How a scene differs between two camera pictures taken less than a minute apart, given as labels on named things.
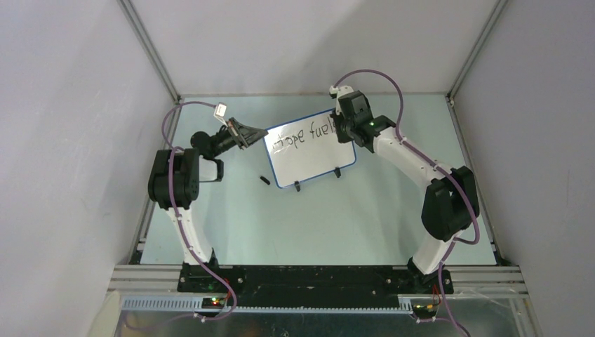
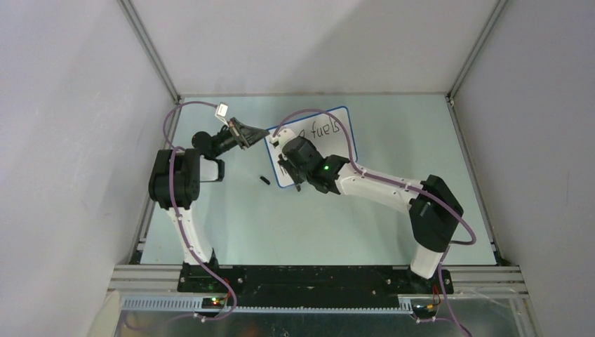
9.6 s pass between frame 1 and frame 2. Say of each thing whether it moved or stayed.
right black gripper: moved
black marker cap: stayed
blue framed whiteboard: stayed
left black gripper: stayed
